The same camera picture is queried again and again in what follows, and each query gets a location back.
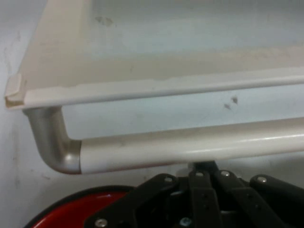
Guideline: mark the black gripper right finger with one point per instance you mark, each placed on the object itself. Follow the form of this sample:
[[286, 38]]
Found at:
[[256, 202]]

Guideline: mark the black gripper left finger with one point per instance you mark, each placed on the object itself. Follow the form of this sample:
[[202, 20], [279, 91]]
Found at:
[[202, 197]]

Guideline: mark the cream dish rack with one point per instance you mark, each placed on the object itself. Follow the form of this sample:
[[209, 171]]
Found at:
[[166, 148]]

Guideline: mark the red bowl with black rim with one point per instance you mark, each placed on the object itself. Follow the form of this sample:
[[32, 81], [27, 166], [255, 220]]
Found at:
[[71, 212]]

